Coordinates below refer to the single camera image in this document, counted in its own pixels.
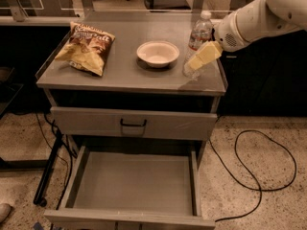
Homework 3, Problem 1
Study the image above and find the closed grey upper drawer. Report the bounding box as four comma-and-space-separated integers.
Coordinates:
51, 106, 217, 140

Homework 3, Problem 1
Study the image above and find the black table leg frame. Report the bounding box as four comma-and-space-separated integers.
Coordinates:
0, 130, 62, 207

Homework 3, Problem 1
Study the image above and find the black floor cable loop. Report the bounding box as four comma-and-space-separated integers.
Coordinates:
208, 129, 297, 223

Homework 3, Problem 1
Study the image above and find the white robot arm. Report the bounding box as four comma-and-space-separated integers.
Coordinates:
183, 0, 307, 75

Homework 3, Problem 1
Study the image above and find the glass partition railing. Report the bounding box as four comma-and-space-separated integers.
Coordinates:
0, 0, 252, 26

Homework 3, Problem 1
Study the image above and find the white shoe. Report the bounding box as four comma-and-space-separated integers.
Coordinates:
0, 203, 12, 223

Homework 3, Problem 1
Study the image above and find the grey drawer cabinet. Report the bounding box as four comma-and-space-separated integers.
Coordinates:
35, 11, 228, 230

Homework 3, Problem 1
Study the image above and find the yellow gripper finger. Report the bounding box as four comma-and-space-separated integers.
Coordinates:
187, 41, 223, 70

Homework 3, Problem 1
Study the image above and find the open grey middle drawer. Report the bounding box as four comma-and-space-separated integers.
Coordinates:
44, 147, 215, 230

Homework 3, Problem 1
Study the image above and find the clear plastic water bottle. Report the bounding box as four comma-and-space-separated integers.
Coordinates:
183, 11, 213, 79

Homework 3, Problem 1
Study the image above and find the yellow brown chip bag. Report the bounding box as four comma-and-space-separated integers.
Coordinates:
55, 22, 115, 77

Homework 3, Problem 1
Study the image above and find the white paper bowl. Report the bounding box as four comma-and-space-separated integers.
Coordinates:
136, 41, 179, 68

